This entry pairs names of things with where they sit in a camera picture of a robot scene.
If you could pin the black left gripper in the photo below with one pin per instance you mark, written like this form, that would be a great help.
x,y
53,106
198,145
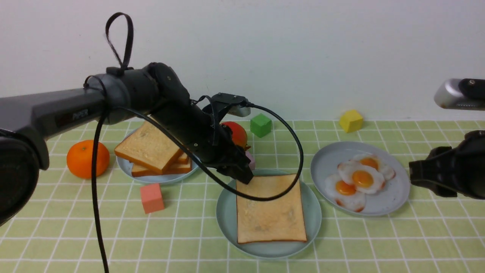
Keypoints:
x,y
211,143

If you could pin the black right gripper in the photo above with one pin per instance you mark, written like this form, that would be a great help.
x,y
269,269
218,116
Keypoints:
x,y
449,171

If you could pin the toast slice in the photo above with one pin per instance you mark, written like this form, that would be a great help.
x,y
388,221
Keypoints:
x,y
149,147
277,220
175,168
182,159

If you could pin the fried egg top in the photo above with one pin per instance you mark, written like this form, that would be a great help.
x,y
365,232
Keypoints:
x,y
365,178

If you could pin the fried egg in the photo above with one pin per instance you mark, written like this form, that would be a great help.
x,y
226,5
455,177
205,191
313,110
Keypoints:
x,y
365,178
343,194
377,163

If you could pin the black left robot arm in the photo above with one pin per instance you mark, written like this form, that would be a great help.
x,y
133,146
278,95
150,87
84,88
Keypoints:
x,y
28,121

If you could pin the light pink cube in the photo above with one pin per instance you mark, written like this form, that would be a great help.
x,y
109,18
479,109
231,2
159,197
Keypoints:
x,y
252,163

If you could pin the blue centre plate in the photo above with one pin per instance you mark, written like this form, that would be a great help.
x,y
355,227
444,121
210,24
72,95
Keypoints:
x,y
226,217

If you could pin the red mango fruit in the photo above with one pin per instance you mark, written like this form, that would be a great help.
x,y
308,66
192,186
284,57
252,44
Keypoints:
x,y
239,135

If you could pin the green cube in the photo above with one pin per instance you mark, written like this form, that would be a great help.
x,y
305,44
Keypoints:
x,y
260,125

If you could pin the blue egg plate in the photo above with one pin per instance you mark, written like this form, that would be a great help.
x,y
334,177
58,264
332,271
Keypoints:
x,y
391,197

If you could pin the green checkered tablecloth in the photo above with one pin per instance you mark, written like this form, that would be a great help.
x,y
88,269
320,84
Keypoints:
x,y
55,232

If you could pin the fried egg right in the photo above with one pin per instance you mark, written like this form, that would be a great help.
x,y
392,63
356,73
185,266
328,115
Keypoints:
x,y
377,163

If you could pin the salmon pink cube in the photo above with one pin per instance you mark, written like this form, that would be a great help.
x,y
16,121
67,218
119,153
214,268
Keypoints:
x,y
151,198

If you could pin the fried egg left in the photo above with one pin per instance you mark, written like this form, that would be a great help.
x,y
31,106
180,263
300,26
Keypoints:
x,y
343,194

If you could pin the yellow cube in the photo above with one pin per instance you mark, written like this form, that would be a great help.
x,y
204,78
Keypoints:
x,y
351,121

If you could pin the blue bread plate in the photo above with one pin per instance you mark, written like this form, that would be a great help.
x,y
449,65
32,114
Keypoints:
x,y
126,166

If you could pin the orange mandarin fruit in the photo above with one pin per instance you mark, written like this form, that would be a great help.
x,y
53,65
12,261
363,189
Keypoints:
x,y
79,159

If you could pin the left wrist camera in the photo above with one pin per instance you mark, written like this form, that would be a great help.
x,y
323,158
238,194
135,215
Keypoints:
x,y
222,104

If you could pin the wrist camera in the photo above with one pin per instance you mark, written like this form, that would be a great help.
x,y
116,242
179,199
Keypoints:
x,y
222,104
461,94

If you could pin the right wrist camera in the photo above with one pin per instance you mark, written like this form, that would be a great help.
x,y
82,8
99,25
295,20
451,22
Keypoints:
x,y
461,94

